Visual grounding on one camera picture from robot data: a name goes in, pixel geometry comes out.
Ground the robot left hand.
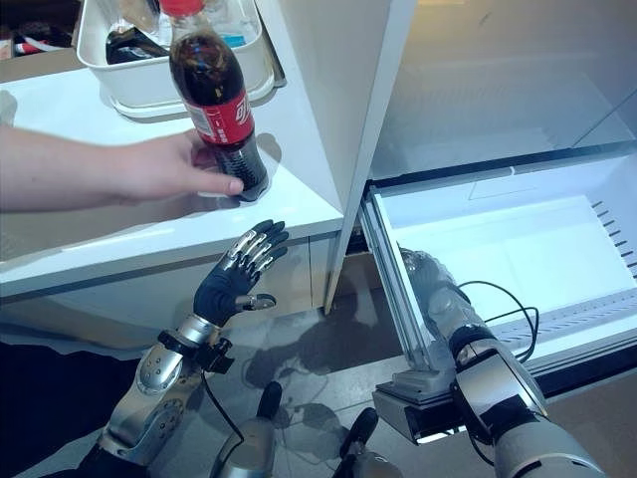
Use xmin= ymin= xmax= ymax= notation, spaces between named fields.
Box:
xmin=192 ymin=218 xmax=291 ymax=329

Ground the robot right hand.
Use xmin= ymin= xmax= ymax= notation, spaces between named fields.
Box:
xmin=397 ymin=246 xmax=472 ymax=325

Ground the person's hand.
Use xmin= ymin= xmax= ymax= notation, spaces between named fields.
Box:
xmin=106 ymin=129 xmax=246 ymax=205

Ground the cola bottle red label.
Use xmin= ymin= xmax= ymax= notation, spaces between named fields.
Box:
xmin=159 ymin=0 xmax=273 ymax=203

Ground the white refrigerator drawer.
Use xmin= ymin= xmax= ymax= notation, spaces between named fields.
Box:
xmin=360 ymin=148 xmax=637 ymax=444

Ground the white refrigerator door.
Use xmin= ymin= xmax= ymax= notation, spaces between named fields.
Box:
xmin=253 ymin=0 xmax=418 ymax=315

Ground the white refrigerator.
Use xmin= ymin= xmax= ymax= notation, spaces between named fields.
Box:
xmin=367 ymin=0 xmax=637 ymax=399

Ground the white plastic basket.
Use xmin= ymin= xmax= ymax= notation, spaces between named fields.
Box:
xmin=76 ymin=0 xmax=288 ymax=120

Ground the white counter cabinet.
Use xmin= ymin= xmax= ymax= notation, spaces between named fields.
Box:
xmin=0 ymin=67 xmax=347 ymax=350

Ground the clear bottle blue label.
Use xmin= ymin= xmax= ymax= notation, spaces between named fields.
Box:
xmin=203 ymin=0 xmax=260 ymax=51

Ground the robot left leg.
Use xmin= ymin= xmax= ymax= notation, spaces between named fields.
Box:
xmin=208 ymin=381 xmax=285 ymax=478

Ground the robot leg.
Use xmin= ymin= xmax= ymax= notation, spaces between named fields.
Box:
xmin=208 ymin=381 xmax=285 ymax=478
xmin=337 ymin=407 xmax=399 ymax=478

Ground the robot right leg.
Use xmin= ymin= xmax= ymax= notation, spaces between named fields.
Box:
xmin=337 ymin=407 xmax=399 ymax=478

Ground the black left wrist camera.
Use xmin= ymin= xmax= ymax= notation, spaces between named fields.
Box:
xmin=196 ymin=337 xmax=235 ymax=374

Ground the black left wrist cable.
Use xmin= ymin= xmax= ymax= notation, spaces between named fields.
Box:
xmin=201 ymin=367 xmax=246 ymax=478

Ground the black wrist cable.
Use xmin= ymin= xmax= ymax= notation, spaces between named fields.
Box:
xmin=201 ymin=367 xmax=246 ymax=478
xmin=455 ymin=280 xmax=541 ymax=362

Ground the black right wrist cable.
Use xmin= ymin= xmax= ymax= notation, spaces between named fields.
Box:
xmin=455 ymin=280 xmax=541 ymax=362

